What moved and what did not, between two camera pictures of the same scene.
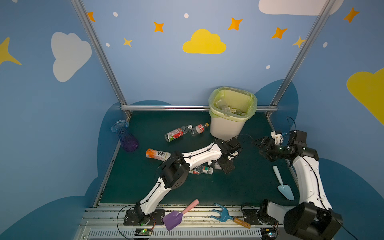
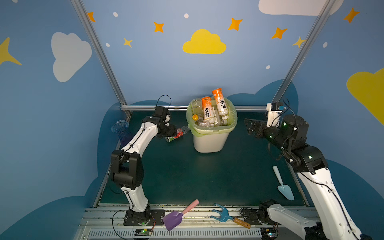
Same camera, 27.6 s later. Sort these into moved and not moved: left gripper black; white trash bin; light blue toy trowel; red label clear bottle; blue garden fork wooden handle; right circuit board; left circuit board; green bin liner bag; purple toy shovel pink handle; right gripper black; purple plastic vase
Moved: white trash bin; left gripper black; green bin liner bag; right gripper black
Not moved: left circuit board; purple toy shovel pink handle; blue garden fork wooden handle; right circuit board; light blue toy trowel; purple plastic vase; red label clear bottle
